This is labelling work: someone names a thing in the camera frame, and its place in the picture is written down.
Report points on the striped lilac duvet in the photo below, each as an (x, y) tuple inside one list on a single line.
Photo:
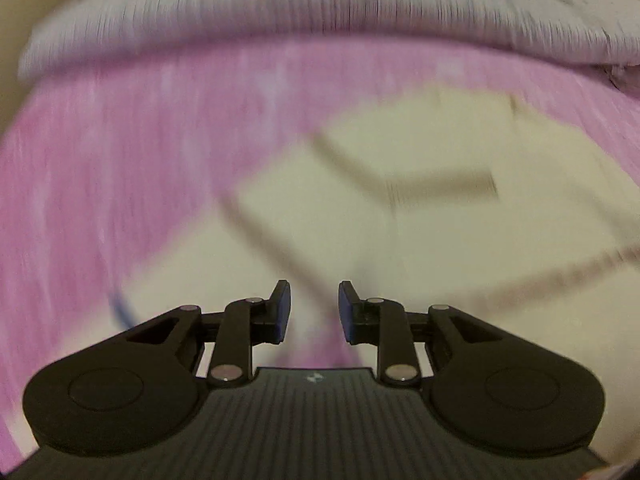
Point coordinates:
[(250, 10)]

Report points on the pink floral bed blanket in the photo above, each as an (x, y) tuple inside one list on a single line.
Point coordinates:
[(100, 160)]

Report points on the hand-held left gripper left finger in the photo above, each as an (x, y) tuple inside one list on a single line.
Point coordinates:
[(281, 312)]

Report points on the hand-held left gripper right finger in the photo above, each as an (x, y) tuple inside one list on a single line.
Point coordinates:
[(347, 312)]

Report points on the cream fleece jacket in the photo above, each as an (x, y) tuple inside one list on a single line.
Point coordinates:
[(450, 240)]

